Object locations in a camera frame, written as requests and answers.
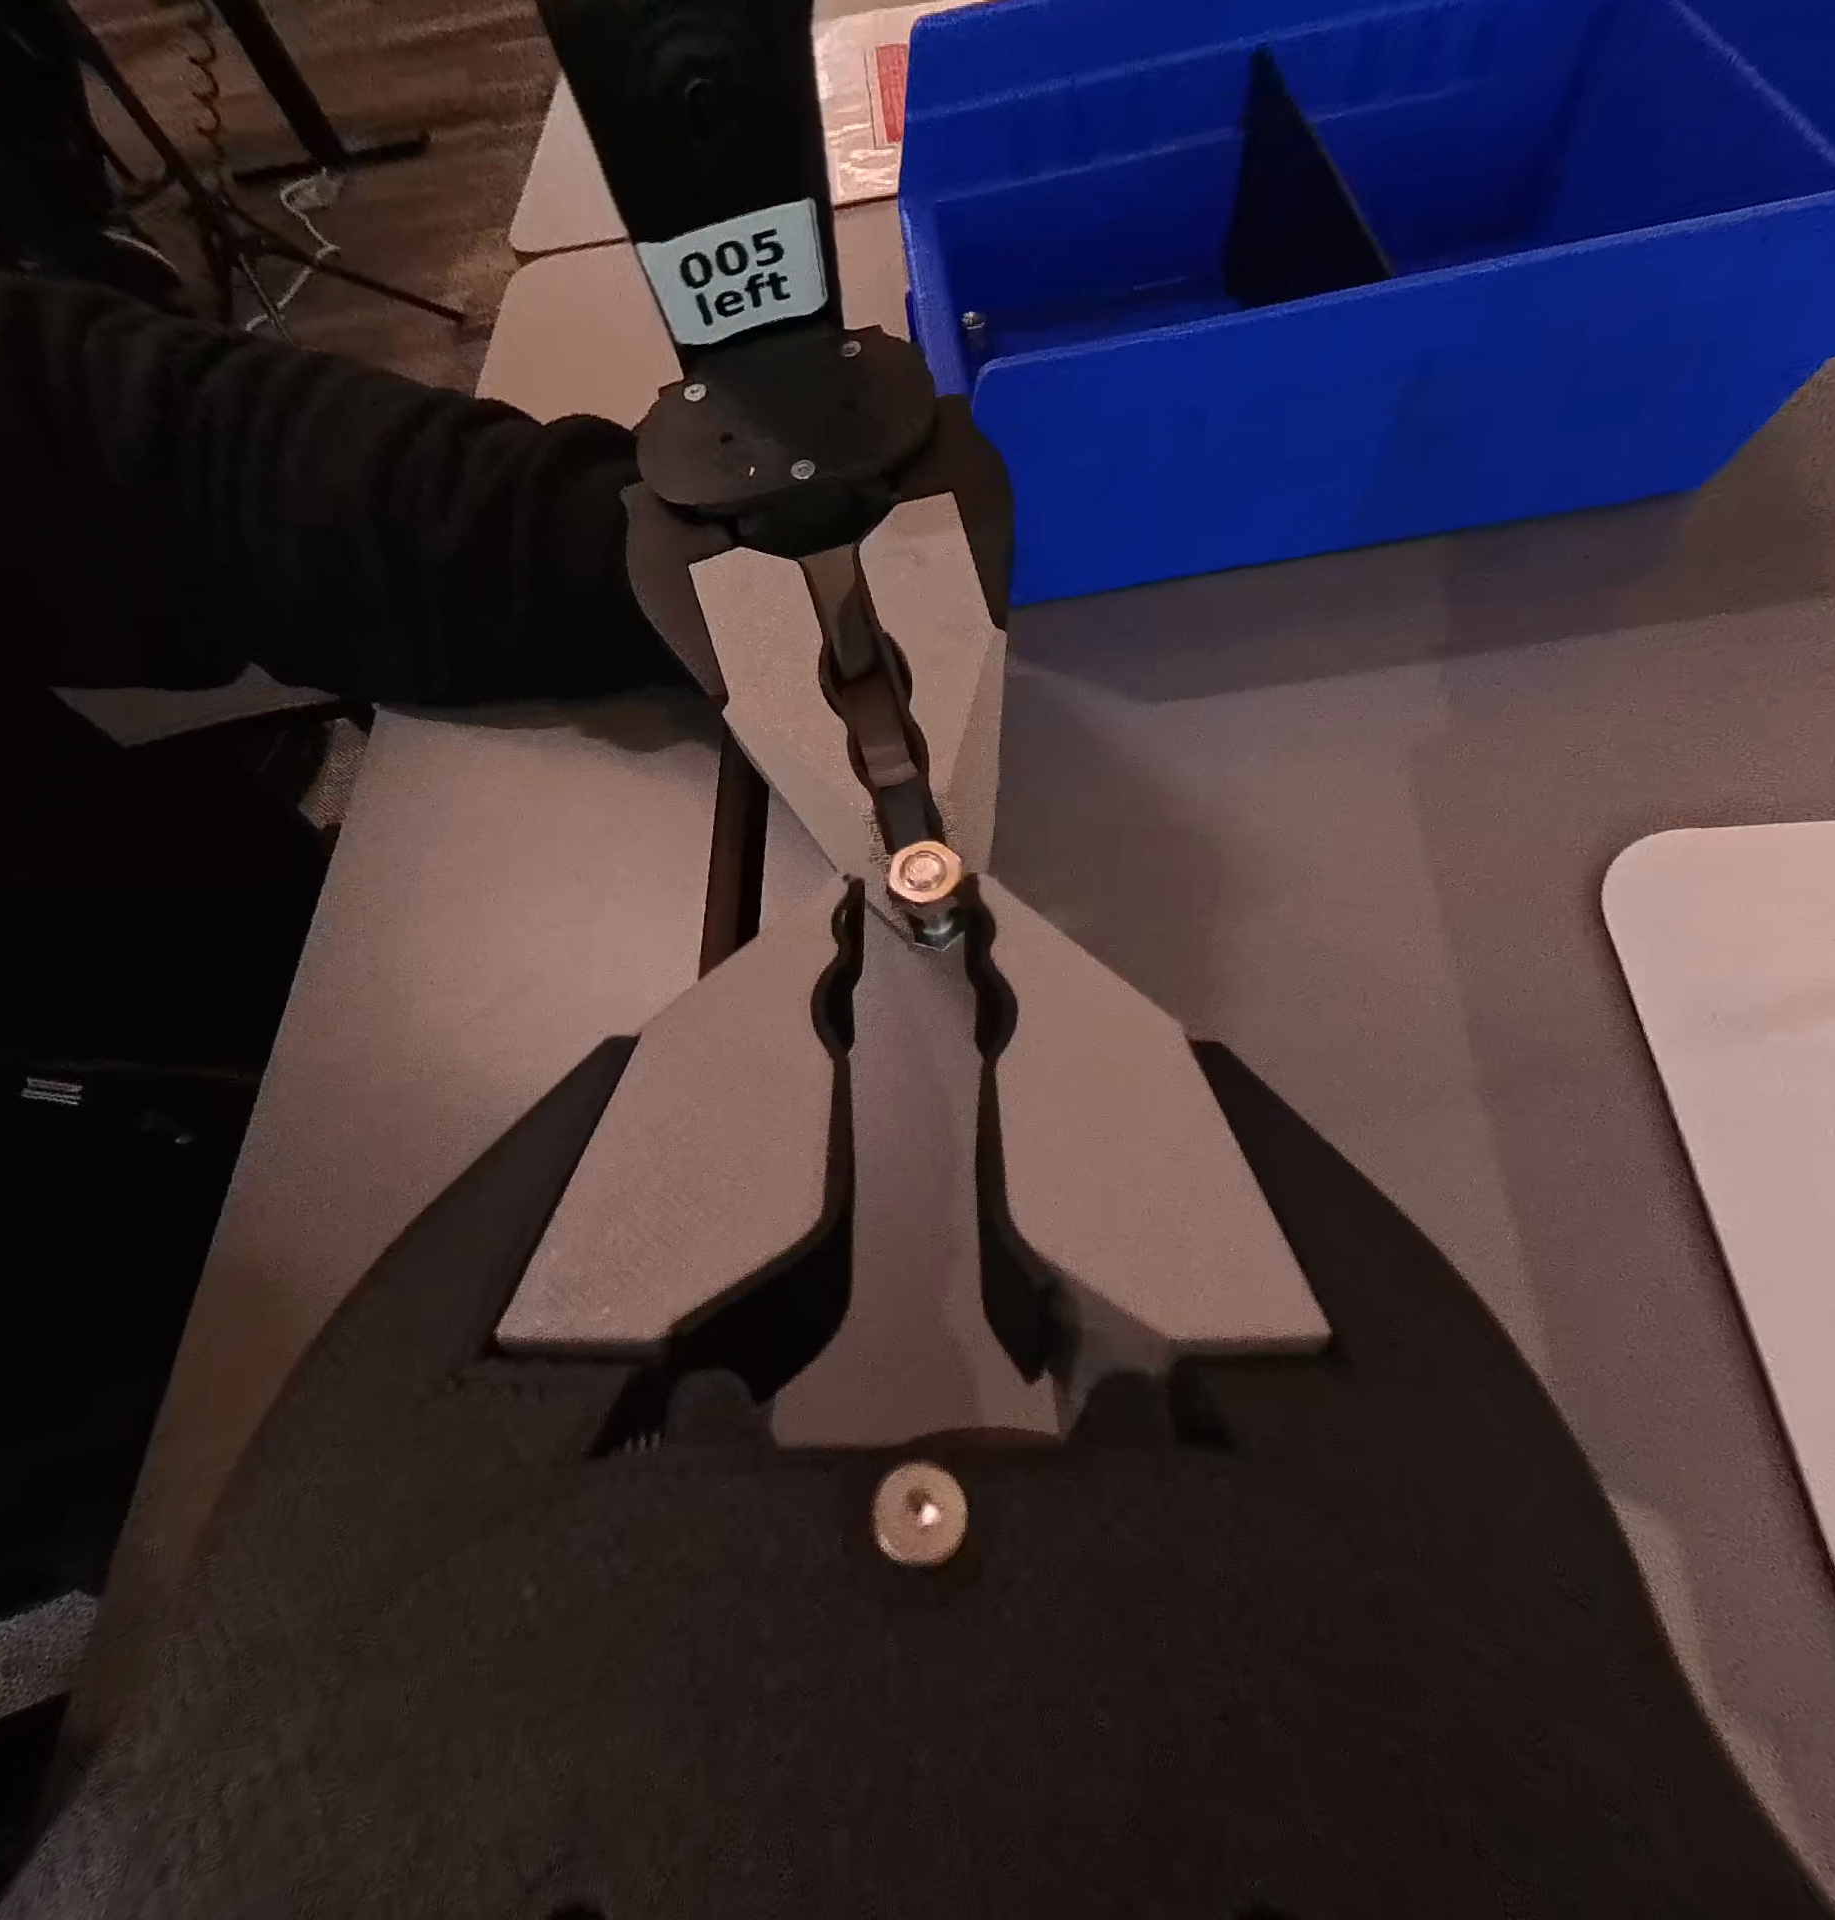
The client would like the clear bag with red label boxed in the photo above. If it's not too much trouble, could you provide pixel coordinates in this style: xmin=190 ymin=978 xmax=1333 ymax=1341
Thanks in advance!
xmin=811 ymin=23 xmax=911 ymax=205

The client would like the person's left forearm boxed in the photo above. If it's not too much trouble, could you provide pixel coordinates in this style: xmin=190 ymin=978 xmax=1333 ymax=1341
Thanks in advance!
xmin=0 ymin=255 xmax=695 ymax=711

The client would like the blue divided plastic bin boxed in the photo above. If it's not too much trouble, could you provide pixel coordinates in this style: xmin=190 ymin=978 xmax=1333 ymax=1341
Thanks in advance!
xmin=896 ymin=0 xmax=1835 ymax=612

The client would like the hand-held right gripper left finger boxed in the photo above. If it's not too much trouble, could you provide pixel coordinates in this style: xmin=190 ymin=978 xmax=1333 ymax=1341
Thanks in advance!
xmin=492 ymin=878 xmax=869 ymax=1402

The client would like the black bin divider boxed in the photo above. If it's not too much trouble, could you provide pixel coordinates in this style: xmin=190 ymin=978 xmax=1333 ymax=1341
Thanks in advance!
xmin=1224 ymin=45 xmax=1401 ymax=314

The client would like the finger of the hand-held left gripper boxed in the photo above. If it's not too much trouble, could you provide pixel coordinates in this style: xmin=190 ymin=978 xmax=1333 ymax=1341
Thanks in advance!
xmin=854 ymin=487 xmax=1009 ymax=886
xmin=687 ymin=548 xmax=891 ymax=886

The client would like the white document stand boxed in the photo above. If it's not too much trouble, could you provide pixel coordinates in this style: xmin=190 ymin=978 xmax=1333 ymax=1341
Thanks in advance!
xmin=1599 ymin=818 xmax=1835 ymax=1625

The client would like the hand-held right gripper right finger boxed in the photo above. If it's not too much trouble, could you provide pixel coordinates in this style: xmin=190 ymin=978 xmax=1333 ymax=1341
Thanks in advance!
xmin=962 ymin=878 xmax=1333 ymax=1383

